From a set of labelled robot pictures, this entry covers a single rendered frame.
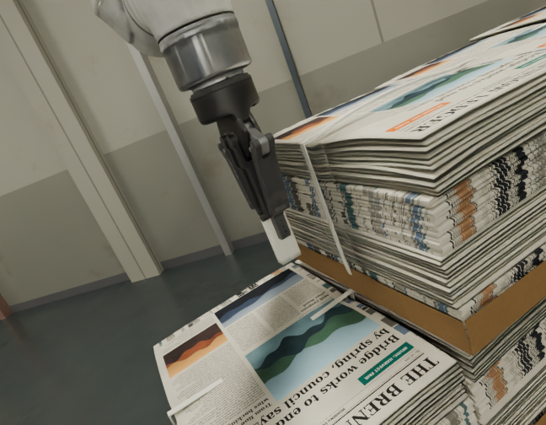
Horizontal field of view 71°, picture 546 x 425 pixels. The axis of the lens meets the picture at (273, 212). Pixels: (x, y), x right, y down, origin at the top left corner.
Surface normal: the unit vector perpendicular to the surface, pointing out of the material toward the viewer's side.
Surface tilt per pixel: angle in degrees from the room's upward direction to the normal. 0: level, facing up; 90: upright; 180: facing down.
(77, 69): 90
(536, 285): 93
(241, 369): 1
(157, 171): 90
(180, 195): 90
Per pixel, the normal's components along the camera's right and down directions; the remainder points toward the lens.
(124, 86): -0.15, 0.38
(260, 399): -0.36, -0.88
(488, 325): 0.41, 0.18
